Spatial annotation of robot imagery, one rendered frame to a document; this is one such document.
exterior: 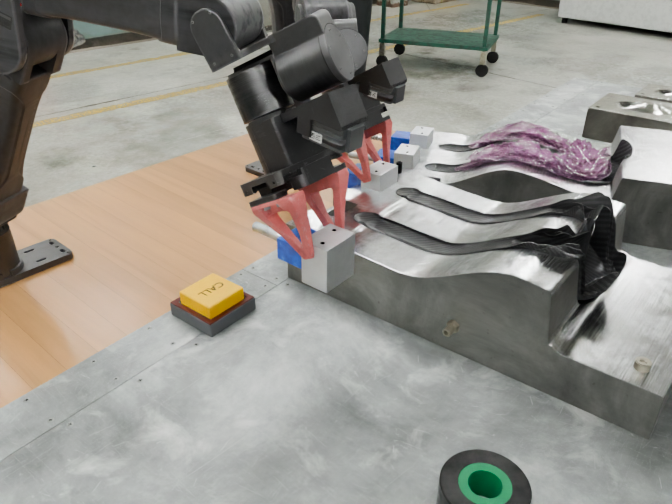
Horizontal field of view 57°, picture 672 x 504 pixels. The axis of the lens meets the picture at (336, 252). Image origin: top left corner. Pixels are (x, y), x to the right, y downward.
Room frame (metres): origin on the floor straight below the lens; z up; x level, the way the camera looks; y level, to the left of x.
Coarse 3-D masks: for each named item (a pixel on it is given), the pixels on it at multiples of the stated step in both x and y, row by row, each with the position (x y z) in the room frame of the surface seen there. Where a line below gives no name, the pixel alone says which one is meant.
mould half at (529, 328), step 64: (384, 192) 0.86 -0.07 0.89; (448, 192) 0.87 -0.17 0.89; (384, 256) 0.68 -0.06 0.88; (448, 256) 0.67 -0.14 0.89; (512, 256) 0.60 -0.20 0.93; (384, 320) 0.65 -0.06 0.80; (448, 320) 0.59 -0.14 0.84; (512, 320) 0.55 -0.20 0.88; (576, 320) 0.57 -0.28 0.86; (640, 320) 0.57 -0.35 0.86; (576, 384) 0.50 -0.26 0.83; (640, 384) 0.47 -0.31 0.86
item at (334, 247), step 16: (256, 224) 0.65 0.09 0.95; (320, 240) 0.57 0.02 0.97; (336, 240) 0.57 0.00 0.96; (352, 240) 0.59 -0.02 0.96; (288, 256) 0.59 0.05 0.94; (320, 256) 0.56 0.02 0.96; (336, 256) 0.56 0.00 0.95; (352, 256) 0.59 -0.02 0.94; (304, 272) 0.57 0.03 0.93; (320, 272) 0.56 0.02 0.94; (336, 272) 0.57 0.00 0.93; (352, 272) 0.59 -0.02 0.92; (320, 288) 0.56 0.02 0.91
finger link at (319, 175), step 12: (300, 168) 0.58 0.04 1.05; (312, 168) 0.59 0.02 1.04; (324, 168) 0.60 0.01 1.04; (336, 168) 0.61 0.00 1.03; (288, 180) 0.59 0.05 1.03; (300, 180) 0.58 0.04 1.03; (312, 180) 0.58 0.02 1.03; (324, 180) 0.62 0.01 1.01; (336, 180) 0.61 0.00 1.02; (312, 192) 0.63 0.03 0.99; (336, 192) 0.61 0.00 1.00; (312, 204) 0.63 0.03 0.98; (336, 204) 0.61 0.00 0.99; (324, 216) 0.62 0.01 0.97; (336, 216) 0.61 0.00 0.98
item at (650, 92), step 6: (648, 84) 1.58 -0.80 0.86; (654, 84) 1.58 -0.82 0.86; (642, 90) 1.52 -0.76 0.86; (648, 90) 1.52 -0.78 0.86; (654, 90) 1.52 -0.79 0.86; (660, 90) 1.53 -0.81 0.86; (666, 90) 1.53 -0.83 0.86; (636, 96) 1.49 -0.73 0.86; (642, 96) 1.48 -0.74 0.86; (648, 96) 1.47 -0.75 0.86; (654, 96) 1.47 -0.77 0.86; (660, 96) 1.47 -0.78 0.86; (666, 96) 1.47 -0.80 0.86
